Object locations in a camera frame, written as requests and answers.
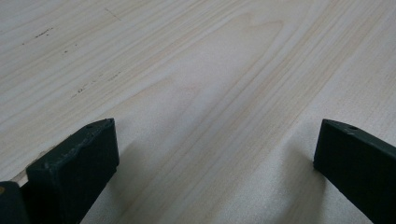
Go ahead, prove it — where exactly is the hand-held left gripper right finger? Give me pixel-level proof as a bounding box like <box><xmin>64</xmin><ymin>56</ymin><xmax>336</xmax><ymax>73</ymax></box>
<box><xmin>313</xmin><ymin>118</ymin><xmax>396</xmax><ymax>224</ymax></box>

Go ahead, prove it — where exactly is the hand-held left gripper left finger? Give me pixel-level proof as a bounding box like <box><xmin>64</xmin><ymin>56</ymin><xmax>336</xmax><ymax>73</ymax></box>
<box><xmin>19</xmin><ymin>118</ymin><xmax>120</xmax><ymax>224</ymax></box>

